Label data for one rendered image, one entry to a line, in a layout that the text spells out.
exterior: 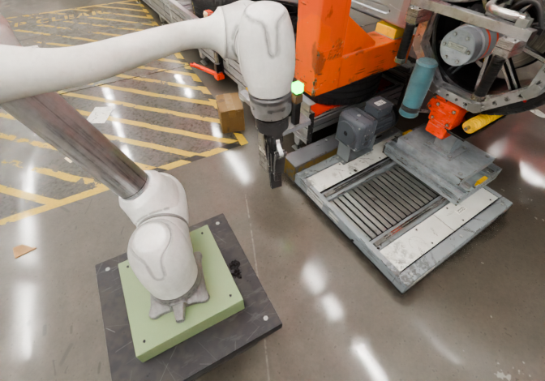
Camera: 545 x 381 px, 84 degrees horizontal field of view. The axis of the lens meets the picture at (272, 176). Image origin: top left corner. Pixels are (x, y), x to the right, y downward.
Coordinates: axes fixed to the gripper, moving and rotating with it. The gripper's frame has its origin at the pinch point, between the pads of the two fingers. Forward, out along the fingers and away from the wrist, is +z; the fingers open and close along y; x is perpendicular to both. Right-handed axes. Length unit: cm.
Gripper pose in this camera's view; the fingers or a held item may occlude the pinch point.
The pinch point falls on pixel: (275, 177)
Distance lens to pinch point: 81.2
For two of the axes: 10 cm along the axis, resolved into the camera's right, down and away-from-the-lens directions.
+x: 9.5, -2.6, 1.8
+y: 3.1, 6.7, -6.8
